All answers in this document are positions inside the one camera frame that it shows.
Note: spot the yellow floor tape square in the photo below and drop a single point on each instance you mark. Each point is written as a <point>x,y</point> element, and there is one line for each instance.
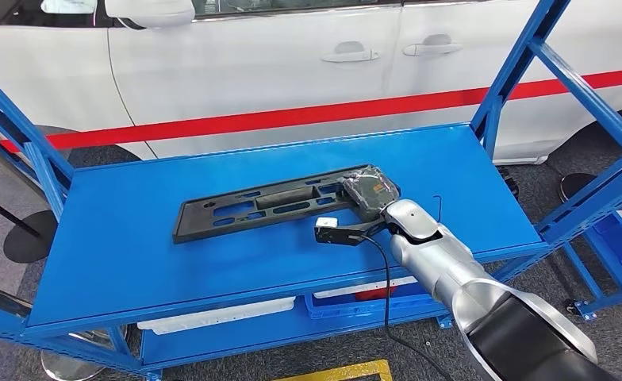
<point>353,372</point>

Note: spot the stanchion with chrome base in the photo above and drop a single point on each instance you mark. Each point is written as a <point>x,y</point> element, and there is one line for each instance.
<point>69,368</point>

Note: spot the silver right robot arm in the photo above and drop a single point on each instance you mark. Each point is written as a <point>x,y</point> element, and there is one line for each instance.
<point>447,263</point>

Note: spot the black round base stand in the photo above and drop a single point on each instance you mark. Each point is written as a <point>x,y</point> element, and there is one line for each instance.
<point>576,186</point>
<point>27,242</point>

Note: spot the blue plastic bin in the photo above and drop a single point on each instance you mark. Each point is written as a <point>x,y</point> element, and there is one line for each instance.
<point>621,252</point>
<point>332,310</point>

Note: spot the black plastic frame part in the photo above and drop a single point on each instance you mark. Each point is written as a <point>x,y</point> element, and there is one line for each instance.
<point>195,221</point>

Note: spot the white car with red stripe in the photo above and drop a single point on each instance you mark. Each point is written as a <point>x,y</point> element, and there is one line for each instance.
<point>237,68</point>

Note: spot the red item in bin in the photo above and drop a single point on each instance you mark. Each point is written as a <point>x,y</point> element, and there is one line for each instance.
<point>374,294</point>

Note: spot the blue metal shelf rack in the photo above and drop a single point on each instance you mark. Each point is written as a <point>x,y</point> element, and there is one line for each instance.
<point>605,305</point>
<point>132,263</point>

